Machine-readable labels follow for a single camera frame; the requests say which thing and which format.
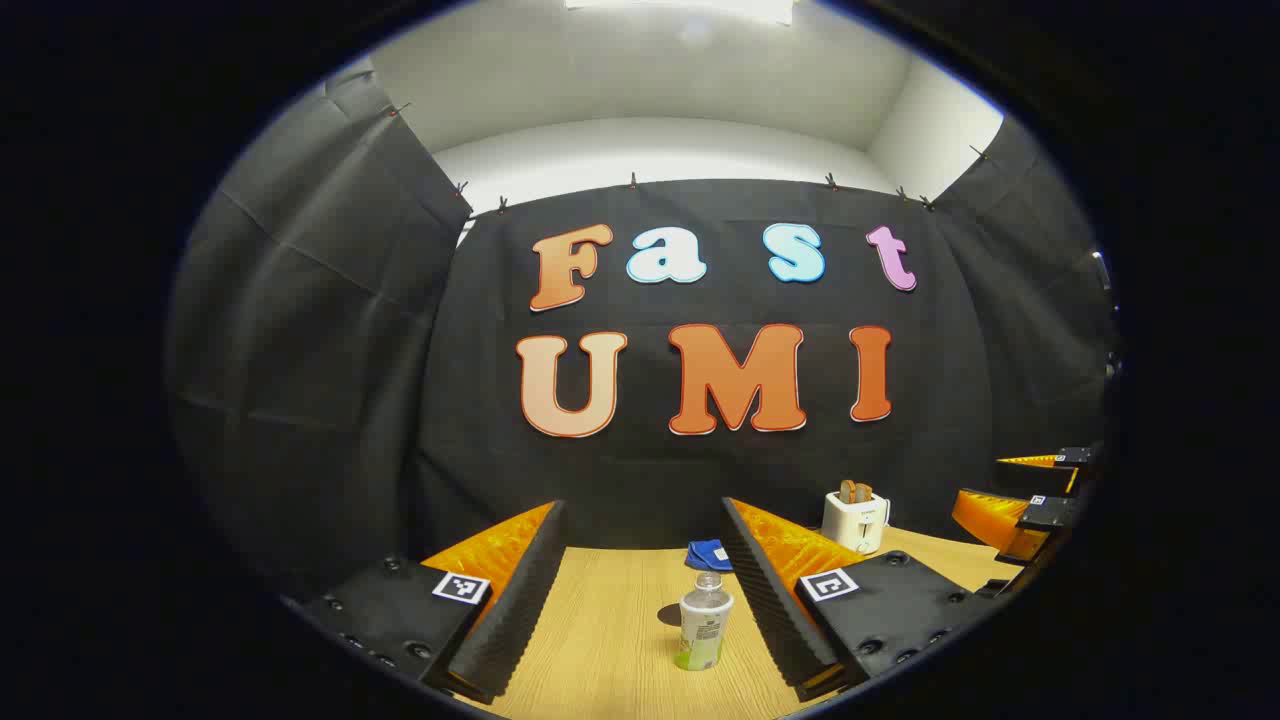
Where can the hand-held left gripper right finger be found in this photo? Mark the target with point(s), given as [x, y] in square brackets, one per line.
[770, 600]

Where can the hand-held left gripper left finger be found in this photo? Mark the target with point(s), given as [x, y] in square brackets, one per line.
[520, 610]

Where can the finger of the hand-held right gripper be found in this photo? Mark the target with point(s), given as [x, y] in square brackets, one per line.
[1070, 457]
[995, 520]

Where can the clear water bottle green base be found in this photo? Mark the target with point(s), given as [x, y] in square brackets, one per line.
[703, 625]

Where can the dark brown round coaster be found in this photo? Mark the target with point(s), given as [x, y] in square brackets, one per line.
[668, 615]

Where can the blue folded towel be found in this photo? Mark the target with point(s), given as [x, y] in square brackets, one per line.
[705, 553]

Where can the white toaster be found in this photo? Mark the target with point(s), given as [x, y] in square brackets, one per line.
[855, 525]

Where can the black backdrop cloth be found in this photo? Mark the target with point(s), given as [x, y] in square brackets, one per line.
[700, 470]

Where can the ceiling light panel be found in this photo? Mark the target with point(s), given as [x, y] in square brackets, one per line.
[680, 8]

